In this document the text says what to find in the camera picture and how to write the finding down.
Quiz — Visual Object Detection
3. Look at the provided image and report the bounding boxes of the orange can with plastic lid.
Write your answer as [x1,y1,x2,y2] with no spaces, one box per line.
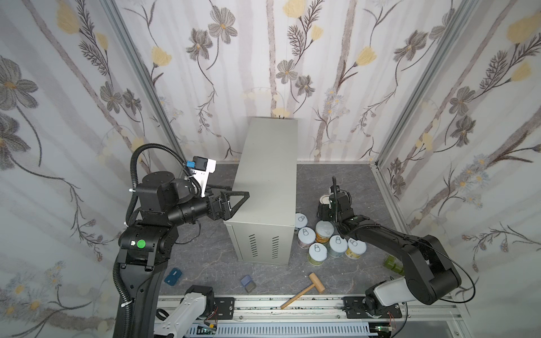
[315,221,335,244]

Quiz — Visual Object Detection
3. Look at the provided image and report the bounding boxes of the green labelled white can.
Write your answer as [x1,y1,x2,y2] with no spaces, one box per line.
[308,242,328,266]

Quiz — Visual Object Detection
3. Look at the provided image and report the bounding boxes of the blue labelled tin can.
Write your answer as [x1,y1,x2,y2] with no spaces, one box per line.
[319,194,331,209]

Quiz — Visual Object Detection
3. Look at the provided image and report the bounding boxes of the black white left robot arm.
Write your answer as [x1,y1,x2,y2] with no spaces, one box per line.
[112,143,249,337]

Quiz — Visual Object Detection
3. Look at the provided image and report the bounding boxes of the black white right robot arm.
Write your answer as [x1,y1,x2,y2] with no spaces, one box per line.
[318,177,466,318]

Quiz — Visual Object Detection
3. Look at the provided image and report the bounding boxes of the teal labelled white can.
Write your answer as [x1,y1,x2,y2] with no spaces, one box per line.
[328,235,348,258]

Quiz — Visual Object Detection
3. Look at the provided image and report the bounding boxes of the yellow labelled white can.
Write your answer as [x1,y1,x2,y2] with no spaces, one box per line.
[345,238,367,260]

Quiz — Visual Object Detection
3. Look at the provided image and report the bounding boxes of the grey metal cabinet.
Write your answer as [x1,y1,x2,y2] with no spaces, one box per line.
[225,118,298,266]

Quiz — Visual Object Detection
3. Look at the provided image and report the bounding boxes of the white can near cabinet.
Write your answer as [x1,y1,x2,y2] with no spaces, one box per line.
[294,213,309,233]

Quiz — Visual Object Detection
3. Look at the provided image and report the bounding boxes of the pink labelled white can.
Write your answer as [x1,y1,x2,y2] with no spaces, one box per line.
[297,227,316,249]

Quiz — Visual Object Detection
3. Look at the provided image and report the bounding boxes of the green toy block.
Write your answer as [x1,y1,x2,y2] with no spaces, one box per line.
[383,255,404,275]

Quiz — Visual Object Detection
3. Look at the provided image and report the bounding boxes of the small grey blue block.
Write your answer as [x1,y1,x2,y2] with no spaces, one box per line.
[240,275,256,294]

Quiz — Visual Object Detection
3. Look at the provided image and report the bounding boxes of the wooden mallet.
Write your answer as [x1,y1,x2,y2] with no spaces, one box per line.
[280,273,325,310]

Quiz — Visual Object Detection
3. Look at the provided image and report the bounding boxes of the blue toy car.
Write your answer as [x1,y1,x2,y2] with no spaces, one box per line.
[164,268,183,287]

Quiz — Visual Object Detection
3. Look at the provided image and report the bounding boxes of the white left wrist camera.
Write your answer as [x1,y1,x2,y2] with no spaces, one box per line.
[187,156,216,197]

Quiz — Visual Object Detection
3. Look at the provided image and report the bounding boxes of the aluminium rail base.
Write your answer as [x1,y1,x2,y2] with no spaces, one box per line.
[186,294,472,337]

